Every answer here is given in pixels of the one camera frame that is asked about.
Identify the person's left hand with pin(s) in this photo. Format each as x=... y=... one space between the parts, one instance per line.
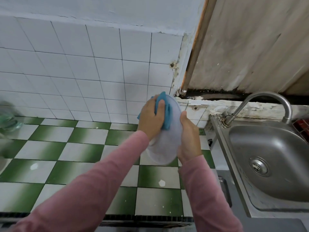
x=150 y=120

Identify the person's right hand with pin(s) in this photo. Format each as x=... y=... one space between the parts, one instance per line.
x=190 y=140

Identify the blue cleaning cloth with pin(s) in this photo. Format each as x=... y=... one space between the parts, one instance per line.
x=166 y=108

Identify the red flower plate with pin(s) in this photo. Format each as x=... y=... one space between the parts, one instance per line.
x=166 y=142

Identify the person's left forearm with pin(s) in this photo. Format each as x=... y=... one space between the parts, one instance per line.
x=77 y=195

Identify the person's right forearm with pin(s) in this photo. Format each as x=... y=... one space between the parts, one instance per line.
x=207 y=198

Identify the green checkered tile countertop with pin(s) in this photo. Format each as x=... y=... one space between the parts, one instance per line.
x=58 y=152

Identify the chrome faucet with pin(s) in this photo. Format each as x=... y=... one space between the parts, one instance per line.
x=268 y=95

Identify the stainless steel sink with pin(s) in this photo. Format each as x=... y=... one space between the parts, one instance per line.
x=280 y=157

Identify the weathered wooden board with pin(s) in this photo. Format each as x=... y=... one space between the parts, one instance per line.
x=246 y=41

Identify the clear bottle with green liquid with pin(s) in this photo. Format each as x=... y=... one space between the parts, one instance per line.
x=8 y=120

